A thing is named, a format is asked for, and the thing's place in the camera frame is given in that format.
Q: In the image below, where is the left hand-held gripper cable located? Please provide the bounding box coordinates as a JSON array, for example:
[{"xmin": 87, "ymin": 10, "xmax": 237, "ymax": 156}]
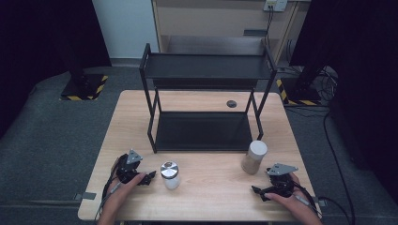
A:
[{"xmin": 93, "ymin": 172, "xmax": 126, "ymax": 225}]

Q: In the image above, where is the brown jar with white lid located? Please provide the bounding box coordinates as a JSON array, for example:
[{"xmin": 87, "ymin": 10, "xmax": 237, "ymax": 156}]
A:
[{"xmin": 240, "ymin": 140, "xmax": 268, "ymax": 176}]

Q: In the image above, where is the person's left hand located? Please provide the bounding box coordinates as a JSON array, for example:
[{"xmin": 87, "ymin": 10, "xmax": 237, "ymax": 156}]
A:
[{"xmin": 102, "ymin": 172, "xmax": 147, "ymax": 214}]

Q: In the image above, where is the beige wooden cabinet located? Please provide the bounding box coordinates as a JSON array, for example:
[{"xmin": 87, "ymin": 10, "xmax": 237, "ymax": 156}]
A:
[{"xmin": 151, "ymin": 0, "xmax": 313, "ymax": 64}]

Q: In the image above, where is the white wall socket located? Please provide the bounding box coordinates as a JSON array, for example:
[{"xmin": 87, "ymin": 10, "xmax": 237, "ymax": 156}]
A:
[{"xmin": 263, "ymin": 0, "xmax": 288, "ymax": 13}]

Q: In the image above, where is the black stand with hazard-striped base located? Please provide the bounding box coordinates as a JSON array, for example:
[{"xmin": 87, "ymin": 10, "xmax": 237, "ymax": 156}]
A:
[
  {"xmin": 275, "ymin": 60, "xmax": 324, "ymax": 107},
  {"xmin": 59, "ymin": 46, "xmax": 110, "ymax": 102}
]

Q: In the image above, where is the right hand-held gripper cable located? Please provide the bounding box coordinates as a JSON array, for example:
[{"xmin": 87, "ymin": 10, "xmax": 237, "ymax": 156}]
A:
[{"xmin": 292, "ymin": 182, "xmax": 353, "ymax": 225}]

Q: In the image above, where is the glass jar with silver lid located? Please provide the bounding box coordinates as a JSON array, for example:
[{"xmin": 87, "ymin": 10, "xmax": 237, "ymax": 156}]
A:
[{"xmin": 160, "ymin": 160, "xmax": 182, "ymax": 190}]

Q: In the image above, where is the black socket cable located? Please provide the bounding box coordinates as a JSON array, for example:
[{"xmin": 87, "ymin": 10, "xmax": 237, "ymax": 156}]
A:
[{"xmin": 263, "ymin": 5, "xmax": 275, "ymax": 50}]

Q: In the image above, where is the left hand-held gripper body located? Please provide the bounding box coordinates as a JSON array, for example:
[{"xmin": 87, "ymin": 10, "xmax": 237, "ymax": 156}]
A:
[{"xmin": 115, "ymin": 148, "xmax": 146, "ymax": 186}]

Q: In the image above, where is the black two-tier metal shelf rack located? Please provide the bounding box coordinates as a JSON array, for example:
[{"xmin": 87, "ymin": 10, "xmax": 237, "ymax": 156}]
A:
[{"xmin": 139, "ymin": 42, "xmax": 279, "ymax": 155}]

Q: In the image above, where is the bundle of black cables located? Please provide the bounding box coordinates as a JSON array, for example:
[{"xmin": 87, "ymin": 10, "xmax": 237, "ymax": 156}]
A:
[{"xmin": 313, "ymin": 66, "xmax": 340, "ymax": 105}]

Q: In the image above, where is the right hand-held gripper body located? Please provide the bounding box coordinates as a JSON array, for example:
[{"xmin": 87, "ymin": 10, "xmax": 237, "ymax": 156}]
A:
[{"xmin": 266, "ymin": 162, "xmax": 299, "ymax": 199}]

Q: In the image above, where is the person's right hand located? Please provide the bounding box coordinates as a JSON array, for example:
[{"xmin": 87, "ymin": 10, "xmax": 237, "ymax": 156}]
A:
[{"xmin": 265, "ymin": 172, "xmax": 317, "ymax": 220}]

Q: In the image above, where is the black floor cable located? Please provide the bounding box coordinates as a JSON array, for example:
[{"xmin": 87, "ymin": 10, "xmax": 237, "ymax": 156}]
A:
[{"xmin": 285, "ymin": 105, "xmax": 357, "ymax": 225}]

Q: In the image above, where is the dark curtain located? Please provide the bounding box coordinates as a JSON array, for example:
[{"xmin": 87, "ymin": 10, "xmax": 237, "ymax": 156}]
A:
[
  {"xmin": 0, "ymin": 0, "xmax": 113, "ymax": 140},
  {"xmin": 289, "ymin": 0, "xmax": 398, "ymax": 203}
]

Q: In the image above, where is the hand-held gripper cable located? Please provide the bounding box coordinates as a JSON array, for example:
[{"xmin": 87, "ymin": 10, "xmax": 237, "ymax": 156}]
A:
[
  {"xmin": 292, "ymin": 182, "xmax": 353, "ymax": 225},
  {"xmin": 93, "ymin": 172, "xmax": 126, "ymax": 225}
]

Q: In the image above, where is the grey metal table tab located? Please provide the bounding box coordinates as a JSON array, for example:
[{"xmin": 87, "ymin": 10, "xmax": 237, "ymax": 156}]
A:
[
  {"xmin": 73, "ymin": 191, "xmax": 98, "ymax": 202},
  {"xmin": 313, "ymin": 196, "xmax": 329, "ymax": 208}
]

